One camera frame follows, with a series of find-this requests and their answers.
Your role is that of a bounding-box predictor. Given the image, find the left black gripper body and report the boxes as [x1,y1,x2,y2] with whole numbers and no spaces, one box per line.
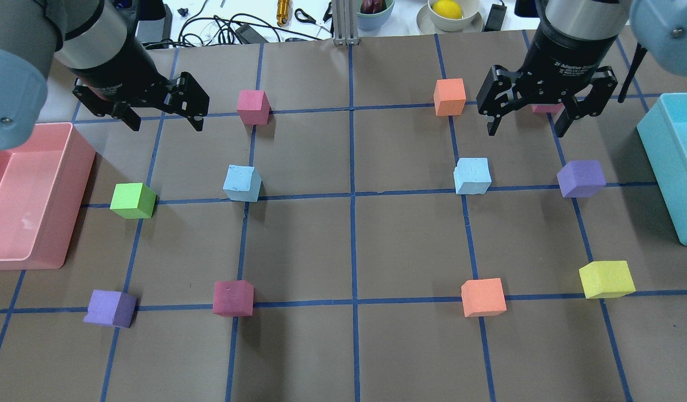
[64,34,167,112]

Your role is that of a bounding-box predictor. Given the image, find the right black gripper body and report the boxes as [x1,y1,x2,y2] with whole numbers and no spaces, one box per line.
[516,22,609,107]

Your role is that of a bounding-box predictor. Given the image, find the light blue block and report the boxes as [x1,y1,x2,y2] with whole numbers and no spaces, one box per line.
[453,157,492,195]
[223,165,263,203]

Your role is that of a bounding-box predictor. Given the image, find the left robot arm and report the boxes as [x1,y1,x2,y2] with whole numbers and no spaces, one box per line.
[0,1,210,151]

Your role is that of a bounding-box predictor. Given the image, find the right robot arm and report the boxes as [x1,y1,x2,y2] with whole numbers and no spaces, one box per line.
[476,1,687,137]

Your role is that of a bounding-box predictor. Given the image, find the pink block far right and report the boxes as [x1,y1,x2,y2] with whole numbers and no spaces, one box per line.
[531,103,565,115]

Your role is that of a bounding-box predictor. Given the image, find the orange block far right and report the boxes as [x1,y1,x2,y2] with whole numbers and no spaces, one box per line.
[433,77,467,117]

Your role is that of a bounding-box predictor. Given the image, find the orange block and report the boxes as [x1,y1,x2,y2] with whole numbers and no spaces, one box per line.
[461,278,507,318]
[433,77,467,117]

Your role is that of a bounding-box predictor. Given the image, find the pink block far left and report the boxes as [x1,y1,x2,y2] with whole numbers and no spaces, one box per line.
[237,90,270,126]

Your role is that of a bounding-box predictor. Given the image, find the black power adapter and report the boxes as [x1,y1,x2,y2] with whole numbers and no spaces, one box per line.
[483,3,507,31]

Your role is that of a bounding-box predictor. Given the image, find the cyan plastic bin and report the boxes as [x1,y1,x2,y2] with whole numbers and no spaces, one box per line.
[637,93,687,246]

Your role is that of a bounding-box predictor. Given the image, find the green block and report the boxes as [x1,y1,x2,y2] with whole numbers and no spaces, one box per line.
[109,183,157,219]

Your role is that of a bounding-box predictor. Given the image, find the purple block right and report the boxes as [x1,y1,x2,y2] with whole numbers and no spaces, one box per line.
[556,160,607,198]

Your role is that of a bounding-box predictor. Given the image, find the purple block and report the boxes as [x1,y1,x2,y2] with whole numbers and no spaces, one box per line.
[556,160,607,198]
[83,289,137,328]

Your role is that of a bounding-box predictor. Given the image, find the yellow lemon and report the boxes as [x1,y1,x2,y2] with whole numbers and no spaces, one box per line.
[431,0,464,20]

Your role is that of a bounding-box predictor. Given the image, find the bowl with lemon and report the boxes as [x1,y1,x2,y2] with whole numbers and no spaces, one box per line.
[417,1,483,34]

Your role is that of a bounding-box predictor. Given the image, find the pink plastic bin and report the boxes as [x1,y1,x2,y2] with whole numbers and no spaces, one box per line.
[0,122,96,271]

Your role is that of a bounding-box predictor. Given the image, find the gold metal cylinder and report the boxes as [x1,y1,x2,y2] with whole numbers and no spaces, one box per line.
[275,0,290,27]

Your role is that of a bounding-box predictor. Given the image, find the green bowl with fruit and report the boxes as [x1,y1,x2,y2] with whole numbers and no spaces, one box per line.
[356,1,395,31]

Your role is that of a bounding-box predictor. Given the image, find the black scissors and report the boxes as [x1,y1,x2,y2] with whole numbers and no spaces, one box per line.
[293,2,332,34]

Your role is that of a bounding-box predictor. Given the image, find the yellow block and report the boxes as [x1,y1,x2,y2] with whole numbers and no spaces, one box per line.
[578,261,637,299]

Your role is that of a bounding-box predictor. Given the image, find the purple block near left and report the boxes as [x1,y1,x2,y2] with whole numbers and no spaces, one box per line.
[83,289,137,328]

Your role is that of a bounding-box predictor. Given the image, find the orange block near right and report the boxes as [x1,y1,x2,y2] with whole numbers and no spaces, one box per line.
[461,278,507,318]

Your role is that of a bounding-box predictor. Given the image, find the dark pink block near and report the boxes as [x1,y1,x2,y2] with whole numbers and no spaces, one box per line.
[212,280,255,317]

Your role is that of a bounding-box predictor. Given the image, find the aluminium frame post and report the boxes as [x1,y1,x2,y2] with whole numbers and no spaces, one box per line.
[331,0,359,46]

